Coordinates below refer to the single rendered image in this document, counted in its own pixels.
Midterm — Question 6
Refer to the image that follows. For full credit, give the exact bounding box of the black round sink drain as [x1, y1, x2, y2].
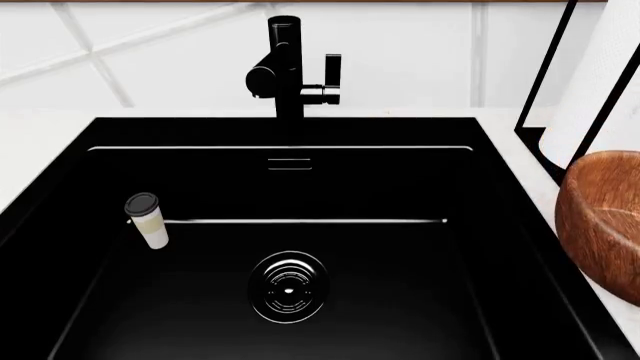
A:
[247, 250, 331, 324]

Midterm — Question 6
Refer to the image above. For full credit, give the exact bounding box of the black kitchen sink basin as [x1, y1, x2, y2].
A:
[0, 116, 640, 360]

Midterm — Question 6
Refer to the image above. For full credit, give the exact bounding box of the white paper cup black lid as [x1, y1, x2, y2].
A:
[123, 192, 171, 250]

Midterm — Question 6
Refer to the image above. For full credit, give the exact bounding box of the brown wooden bowl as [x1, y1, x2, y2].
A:
[554, 150, 640, 307]

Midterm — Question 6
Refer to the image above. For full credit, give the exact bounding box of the black kitchen faucet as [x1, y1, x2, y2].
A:
[244, 15, 343, 120]

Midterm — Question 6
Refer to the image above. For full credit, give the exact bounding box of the white paper towel roll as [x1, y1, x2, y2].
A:
[537, 0, 640, 170]

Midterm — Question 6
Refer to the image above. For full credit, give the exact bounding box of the black paper towel holder frame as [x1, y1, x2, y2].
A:
[514, 0, 581, 188]

